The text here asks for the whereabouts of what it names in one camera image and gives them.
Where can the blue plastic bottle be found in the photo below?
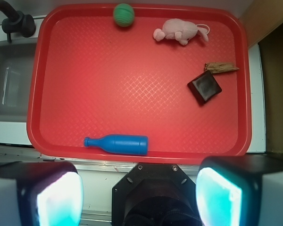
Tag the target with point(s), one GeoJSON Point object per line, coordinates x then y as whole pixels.
{"type": "Point", "coordinates": [120, 144]}

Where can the dark brown square block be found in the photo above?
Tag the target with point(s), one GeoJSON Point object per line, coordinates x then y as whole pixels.
{"type": "Point", "coordinates": [204, 87]}

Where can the black faucet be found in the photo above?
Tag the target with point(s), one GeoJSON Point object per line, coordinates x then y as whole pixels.
{"type": "Point", "coordinates": [16, 22]}

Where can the black octagonal mount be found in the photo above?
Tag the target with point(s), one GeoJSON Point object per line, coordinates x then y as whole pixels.
{"type": "Point", "coordinates": [155, 195]}

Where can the grey toy sink basin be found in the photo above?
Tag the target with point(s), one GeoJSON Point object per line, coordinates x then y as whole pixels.
{"type": "Point", "coordinates": [16, 68]}

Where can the green ball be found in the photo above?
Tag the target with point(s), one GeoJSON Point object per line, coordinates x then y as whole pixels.
{"type": "Point", "coordinates": [123, 15]}

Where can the red plastic tray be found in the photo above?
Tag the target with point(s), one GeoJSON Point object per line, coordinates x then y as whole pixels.
{"type": "Point", "coordinates": [92, 78]}

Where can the pink plush toy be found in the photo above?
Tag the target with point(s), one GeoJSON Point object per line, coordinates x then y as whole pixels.
{"type": "Point", "coordinates": [181, 31]}

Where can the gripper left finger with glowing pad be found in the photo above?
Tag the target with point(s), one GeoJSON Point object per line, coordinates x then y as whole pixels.
{"type": "Point", "coordinates": [40, 194]}

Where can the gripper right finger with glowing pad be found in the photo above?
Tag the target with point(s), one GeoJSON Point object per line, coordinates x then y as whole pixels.
{"type": "Point", "coordinates": [241, 190]}

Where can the brown wood chip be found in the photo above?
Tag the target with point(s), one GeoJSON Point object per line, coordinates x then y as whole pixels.
{"type": "Point", "coordinates": [220, 67]}

